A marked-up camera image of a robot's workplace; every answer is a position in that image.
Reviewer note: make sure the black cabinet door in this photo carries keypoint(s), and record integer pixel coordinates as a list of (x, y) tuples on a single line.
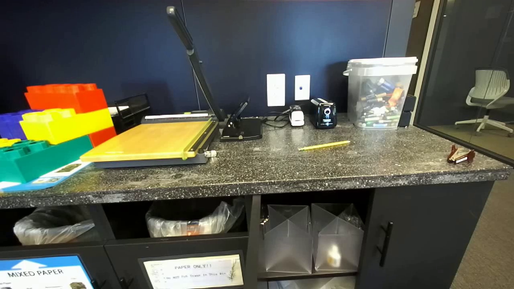
[(435, 240)]

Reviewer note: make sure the small white desk device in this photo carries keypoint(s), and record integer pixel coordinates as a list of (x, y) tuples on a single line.
[(296, 117)]

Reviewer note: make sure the black counter cabinet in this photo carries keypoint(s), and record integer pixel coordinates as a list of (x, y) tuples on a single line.
[(123, 250)]

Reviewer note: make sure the white paper only label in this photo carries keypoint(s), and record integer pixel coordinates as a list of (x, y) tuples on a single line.
[(194, 271)]

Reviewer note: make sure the yellow pencil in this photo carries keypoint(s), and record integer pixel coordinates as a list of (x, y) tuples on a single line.
[(324, 144)]

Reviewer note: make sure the green giant building block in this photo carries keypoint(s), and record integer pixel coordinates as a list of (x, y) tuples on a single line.
[(33, 157)]

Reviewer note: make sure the purple giant building block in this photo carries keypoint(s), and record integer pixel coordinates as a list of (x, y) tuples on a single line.
[(10, 123)]

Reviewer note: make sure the white blank wall plate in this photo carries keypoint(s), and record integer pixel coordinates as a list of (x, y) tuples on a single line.
[(276, 89)]

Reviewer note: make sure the clear lidded plastic container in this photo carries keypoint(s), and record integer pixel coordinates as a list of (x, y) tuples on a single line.
[(380, 93)]

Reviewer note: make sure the clear trash bag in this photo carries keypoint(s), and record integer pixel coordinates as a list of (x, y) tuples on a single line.
[(51, 226), (187, 224)]

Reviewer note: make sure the white office chair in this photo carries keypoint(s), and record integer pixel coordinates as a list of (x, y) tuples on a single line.
[(488, 88)]

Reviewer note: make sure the blue printed board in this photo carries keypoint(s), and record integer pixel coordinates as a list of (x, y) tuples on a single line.
[(54, 173)]

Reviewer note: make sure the small yellow building block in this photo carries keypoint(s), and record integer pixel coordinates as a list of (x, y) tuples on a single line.
[(7, 141)]

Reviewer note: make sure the white wall outlet plate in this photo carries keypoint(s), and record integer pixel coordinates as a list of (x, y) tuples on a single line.
[(303, 86)]

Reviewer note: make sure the blue mixed paper label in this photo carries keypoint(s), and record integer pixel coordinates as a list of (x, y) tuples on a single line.
[(43, 272)]

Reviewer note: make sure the yellow giant building block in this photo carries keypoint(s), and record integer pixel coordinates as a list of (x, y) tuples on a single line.
[(59, 125)]

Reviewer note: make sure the clear plastic bin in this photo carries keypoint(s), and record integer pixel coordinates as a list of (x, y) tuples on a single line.
[(338, 240), (287, 245)]

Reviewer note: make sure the black hole punch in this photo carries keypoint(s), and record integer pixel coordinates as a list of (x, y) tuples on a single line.
[(242, 128)]

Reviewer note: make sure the eyeglasses on counter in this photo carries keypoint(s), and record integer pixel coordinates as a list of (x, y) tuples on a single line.
[(460, 154)]

